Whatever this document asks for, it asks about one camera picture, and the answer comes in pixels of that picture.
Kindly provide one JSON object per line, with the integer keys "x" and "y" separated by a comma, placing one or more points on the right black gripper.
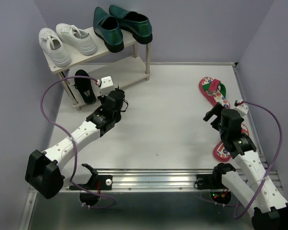
{"x": 216, "y": 110}

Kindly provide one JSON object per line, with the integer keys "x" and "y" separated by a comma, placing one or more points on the black lace shoe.
{"x": 85, "y": 89}
{"x": 118, "y": 99}

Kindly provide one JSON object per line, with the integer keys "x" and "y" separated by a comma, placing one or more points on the green loafer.
{"x": 107, "y": 28}
{"x": 135, "y": 23}

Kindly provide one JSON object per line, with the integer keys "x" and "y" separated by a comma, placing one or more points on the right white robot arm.
{"x": 258, "y": 194}

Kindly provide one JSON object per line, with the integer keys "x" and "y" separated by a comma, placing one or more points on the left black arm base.
{"x": 90, "y": 184}

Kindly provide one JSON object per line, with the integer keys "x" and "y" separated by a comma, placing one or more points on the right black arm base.
{"x": 219, "y": 193}

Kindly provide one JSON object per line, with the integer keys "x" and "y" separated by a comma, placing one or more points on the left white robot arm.
{"x": 44, "y": 170}

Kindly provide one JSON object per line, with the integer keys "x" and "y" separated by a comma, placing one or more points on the white two-tier shoe shelf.
{"x": 123, "y": 72}

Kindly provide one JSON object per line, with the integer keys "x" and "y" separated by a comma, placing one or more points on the pink patterned sandal far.
{"x": 214, "y": 91}

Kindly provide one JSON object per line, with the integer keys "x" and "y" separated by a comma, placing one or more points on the pink patterned sandal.
{"x": 220, "y": 153}
{"x": 214, "y": 91}

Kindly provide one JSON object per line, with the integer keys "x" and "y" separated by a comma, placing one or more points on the pink patterned sandal near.
{"x": 220, "y": 153}

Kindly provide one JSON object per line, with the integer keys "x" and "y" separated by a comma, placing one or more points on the right white sneaker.
{"x": 78, "y": 38}

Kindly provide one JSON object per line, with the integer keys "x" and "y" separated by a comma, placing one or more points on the white sneaker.
{"x": 78, "y": 38}
{"x": 53, "y": 47}

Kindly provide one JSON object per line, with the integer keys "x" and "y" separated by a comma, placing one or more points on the left white sneaker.
{"x": 53, "y": 47}

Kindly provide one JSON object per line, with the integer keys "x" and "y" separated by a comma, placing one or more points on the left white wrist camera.
{"x": 106, "y": 86}

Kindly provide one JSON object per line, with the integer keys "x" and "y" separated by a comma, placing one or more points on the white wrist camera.
{"x": 241, "y": 107}
{"x": 106, "y": 86}

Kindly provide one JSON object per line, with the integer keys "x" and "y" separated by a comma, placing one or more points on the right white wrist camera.
{"x": 241, "y": 107}

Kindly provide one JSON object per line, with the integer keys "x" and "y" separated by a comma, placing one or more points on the aluminium mounting rail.
{"x": 145, "y": 181}

